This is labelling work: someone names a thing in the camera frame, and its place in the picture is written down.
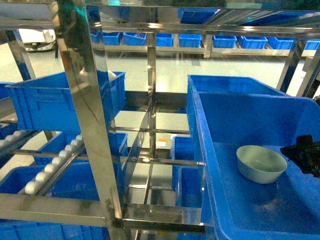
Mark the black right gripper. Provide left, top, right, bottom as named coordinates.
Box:
left=280, top=134, right=320, bottom=178

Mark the light green bowl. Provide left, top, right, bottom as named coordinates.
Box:
left=236, top=145, right=288, bottom=184

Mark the blue crate left shelf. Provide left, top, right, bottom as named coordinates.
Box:
left=4, top=71, right=126, bottom=133

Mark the large blue bin front right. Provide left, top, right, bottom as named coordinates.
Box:
left=193, top=92, right=320, bottom=240

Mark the blue bin behind front bin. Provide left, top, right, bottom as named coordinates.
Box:
left=186, top=74, right=287, bottom=138

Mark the blue bin lower left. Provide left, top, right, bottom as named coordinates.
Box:
left=0, top=162, right=126, bottom=201

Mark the white roller track left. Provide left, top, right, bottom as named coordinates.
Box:
left=19, top=134, right=85, bottom=196

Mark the blue crate bottom left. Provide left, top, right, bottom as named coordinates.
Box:
left=0, top=219, right=109, bottom=240

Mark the stainless steel vertical post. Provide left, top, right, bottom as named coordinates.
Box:
left=47, top=0, right=132, bottom=240

